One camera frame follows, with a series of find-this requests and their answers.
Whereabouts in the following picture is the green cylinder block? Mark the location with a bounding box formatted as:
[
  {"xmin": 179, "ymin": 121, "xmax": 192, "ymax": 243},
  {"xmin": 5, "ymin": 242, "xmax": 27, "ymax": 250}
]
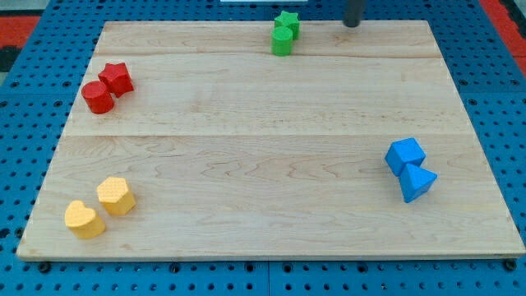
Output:
[{"xmin": 271, "ymin": 26, "xmax": 293, "ymax": 57}]

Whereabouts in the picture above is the blue triangle block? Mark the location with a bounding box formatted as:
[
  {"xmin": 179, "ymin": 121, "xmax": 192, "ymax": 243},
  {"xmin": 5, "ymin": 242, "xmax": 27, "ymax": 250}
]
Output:
[{"xmin": 399, "ymin": 164, "xmax": 438, "ymax": 203}]

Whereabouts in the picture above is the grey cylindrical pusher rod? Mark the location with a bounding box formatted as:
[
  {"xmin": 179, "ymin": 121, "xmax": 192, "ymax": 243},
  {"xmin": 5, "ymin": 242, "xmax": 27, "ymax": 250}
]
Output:
[{"xmin": 343, "ymin": 0, "xmax": 367, "ymax": 28}]

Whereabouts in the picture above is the yellow hexagon block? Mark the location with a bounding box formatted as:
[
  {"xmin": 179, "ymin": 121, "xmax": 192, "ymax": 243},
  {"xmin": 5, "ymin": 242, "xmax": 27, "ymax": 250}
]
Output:
[{"xmin": 96, "ymin": 177, "xmax": 136, "ymax": 215}]

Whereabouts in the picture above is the red cylinder block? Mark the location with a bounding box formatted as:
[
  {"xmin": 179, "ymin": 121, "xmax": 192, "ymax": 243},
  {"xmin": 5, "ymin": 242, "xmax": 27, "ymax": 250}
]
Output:
[{"xmin": 81, "ymin": 81, "xmax": 114, "ymax": 114}]

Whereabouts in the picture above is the blue cube block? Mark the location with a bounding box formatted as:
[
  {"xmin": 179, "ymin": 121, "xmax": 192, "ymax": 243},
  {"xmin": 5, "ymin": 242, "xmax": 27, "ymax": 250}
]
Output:
[{"xmin": 385, "ymin": 137, "xmax": 427, "ymax": 177}]

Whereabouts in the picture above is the wooden board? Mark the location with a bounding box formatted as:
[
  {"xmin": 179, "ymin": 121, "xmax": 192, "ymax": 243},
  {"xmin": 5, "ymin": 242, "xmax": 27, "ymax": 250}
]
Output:
[{"xmin": 17, "ymin": 21, "xmax": 525, "ymax": 261}]

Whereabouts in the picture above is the red star block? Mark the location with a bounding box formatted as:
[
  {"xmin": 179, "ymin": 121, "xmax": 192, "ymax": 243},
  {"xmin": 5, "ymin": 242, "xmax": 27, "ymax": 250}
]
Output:
[{"xmin": 98, "ymin": 62, "xmax": 134, "ymax": 98}]

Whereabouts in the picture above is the yellow heart block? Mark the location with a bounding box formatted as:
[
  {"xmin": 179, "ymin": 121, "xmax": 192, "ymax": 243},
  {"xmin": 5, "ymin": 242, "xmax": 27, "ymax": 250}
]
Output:
[{"xmin": 64, "ymin": 200, "xmax": 106, "ymax": 239}]

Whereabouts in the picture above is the green star block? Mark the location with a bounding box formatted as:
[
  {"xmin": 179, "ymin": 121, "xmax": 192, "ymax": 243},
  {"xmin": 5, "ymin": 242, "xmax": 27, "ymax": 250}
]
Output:
[{"xmin": 274, "ymin": 11, "xmax": 300, "ymax": 40}]

